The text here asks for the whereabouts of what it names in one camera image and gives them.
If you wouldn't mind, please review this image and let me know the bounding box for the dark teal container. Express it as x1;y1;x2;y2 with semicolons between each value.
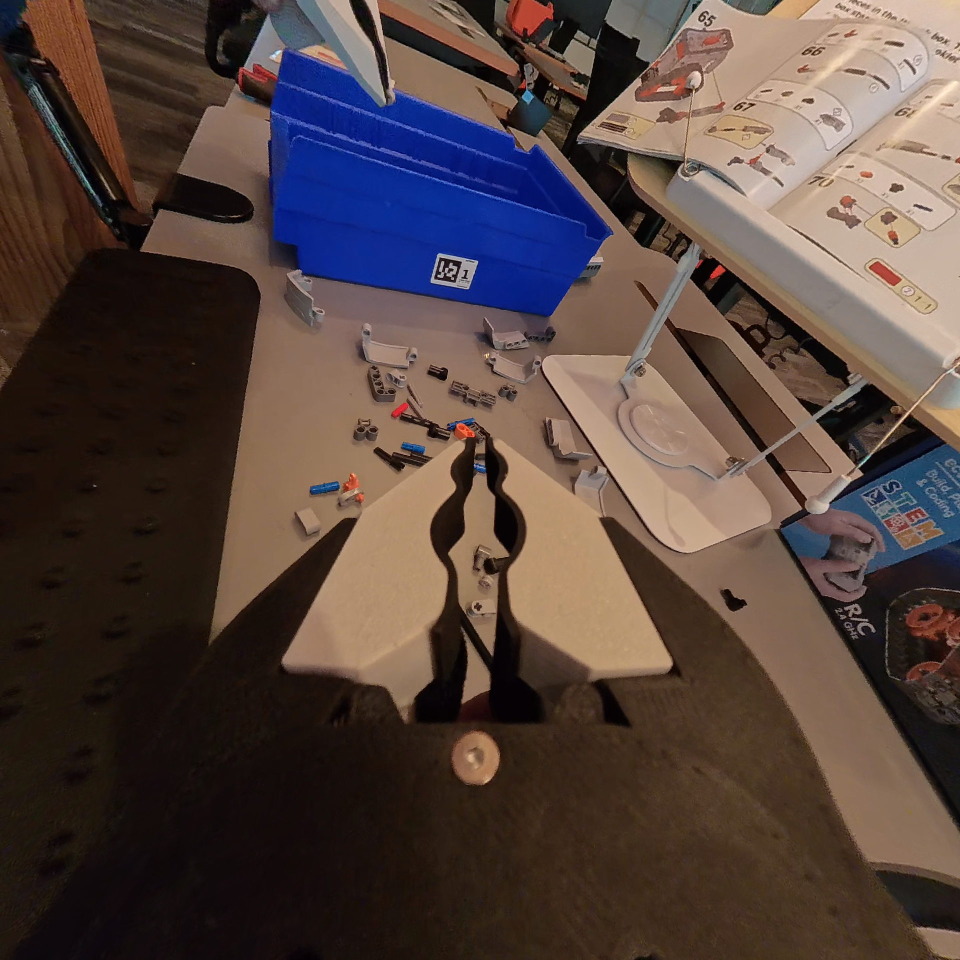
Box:
508;90;555;138

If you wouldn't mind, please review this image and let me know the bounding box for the orange plastic case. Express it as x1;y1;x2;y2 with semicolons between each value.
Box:
504;0;557;39

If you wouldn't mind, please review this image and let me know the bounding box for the long black axle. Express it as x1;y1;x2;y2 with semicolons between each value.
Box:
461;615;497;669

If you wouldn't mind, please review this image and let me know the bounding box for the light grey boxy panel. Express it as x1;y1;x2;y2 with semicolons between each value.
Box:
545;417;596;462

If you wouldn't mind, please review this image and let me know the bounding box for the white book stand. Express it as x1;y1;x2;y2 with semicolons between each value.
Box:
541;150;960;555

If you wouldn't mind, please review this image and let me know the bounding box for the instruction booklet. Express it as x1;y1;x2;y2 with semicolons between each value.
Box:
577;0;960;316

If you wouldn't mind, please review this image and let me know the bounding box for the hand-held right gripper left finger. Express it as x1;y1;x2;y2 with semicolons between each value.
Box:
281;437;479;723

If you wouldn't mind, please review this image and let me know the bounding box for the blue storage bin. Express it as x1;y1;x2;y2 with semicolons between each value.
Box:
268;48;614;318

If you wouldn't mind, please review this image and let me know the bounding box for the black chair armrest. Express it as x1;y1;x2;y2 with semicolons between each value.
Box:
152;176;255;225

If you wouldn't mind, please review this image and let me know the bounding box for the black dimpled pad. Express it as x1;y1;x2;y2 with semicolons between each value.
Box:
0;249;261;960

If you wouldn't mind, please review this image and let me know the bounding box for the printed toy box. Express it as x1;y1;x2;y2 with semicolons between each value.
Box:
780;442;960;811

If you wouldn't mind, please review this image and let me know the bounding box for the light grey curved panel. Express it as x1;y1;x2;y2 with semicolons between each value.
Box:
573;465;611;519
486;352;543;386
361;324;419;371

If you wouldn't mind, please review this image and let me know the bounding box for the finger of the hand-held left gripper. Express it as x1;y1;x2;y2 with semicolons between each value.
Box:
351;0;400;106
296;0;391;111

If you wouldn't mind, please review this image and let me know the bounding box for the background wooden table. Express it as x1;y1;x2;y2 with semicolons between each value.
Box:
378;0;519;76

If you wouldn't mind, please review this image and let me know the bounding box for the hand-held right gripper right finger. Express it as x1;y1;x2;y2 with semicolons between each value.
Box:
484;437;675;723

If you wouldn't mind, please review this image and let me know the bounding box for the wooden pillar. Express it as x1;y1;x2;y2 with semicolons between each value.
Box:
0;0;140;324

